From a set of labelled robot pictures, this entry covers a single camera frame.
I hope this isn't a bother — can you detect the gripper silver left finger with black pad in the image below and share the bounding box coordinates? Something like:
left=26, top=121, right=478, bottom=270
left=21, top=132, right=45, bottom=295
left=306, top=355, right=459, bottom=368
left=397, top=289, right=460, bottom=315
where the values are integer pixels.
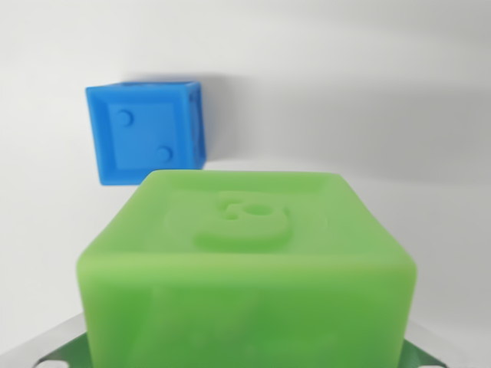
left=0, top=311, right=92, bottom=368

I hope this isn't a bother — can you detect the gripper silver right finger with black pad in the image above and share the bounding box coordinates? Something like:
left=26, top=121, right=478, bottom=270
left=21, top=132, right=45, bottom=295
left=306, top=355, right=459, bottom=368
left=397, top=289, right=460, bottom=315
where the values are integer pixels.
left=400, top=322, right=491, bottom=368

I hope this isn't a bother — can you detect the blue cube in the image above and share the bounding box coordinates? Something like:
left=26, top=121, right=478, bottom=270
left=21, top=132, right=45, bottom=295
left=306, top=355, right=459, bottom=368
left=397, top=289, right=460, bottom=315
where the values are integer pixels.
left=84, top=80, right=209, bottom=187

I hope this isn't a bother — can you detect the green cube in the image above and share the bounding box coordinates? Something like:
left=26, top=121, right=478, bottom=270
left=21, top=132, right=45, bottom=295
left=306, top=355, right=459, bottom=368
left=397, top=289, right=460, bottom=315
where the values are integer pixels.
left=75, top=169, right=418, bottom=368

